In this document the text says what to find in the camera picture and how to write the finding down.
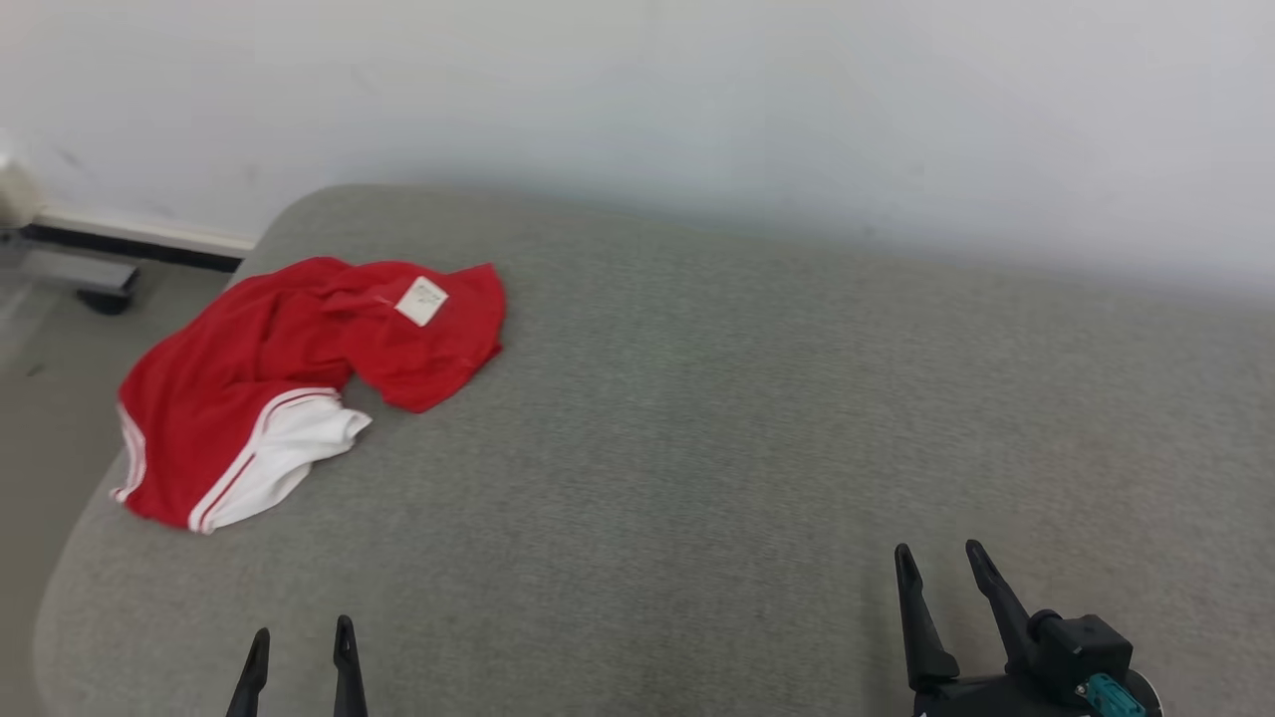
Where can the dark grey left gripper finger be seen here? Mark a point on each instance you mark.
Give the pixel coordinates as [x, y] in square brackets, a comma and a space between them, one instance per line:
[251, 682]
[349, 677]

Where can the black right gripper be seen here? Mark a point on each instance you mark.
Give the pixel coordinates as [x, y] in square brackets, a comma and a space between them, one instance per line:
[996, 697]

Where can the red garment white ribbed trim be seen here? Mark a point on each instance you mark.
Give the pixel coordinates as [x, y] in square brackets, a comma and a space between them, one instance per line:
[249, 378]

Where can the grey stand base black foot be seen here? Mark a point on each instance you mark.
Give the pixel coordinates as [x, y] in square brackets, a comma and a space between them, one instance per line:
[105, 289]

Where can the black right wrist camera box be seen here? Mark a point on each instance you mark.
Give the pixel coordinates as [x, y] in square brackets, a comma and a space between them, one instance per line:
[1086, 647]

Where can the white wall baseboard black strip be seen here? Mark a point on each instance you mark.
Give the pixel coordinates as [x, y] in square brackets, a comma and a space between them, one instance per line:
[139, 237]

